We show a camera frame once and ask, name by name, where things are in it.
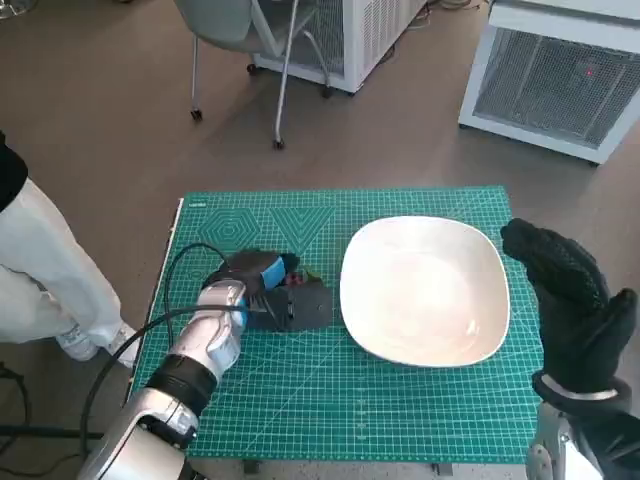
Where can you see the black knitted gloved right hand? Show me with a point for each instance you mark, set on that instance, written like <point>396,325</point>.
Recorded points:
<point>575,310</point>

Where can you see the bare black left hand blue tape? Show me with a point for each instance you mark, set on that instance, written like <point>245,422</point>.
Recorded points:
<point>250,270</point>

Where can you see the toy red grapes bunch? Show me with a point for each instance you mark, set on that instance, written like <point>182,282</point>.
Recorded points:
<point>309,276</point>

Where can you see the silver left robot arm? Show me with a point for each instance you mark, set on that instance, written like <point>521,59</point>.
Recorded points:
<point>210,335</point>

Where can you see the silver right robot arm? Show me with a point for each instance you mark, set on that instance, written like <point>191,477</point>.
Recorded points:
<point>590,425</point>

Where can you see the white square plate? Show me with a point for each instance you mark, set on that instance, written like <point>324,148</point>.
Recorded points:
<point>425,295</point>

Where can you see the green cutting mat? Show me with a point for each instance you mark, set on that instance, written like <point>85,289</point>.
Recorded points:
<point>310,390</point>

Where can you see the white mesh cabinet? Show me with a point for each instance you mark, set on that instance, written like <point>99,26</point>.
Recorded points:
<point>545,85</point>
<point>360,35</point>

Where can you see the grey chair on castors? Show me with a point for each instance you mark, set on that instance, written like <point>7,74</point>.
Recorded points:
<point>225,25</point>

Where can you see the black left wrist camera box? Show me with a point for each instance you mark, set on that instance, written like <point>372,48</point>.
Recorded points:
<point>305,310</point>

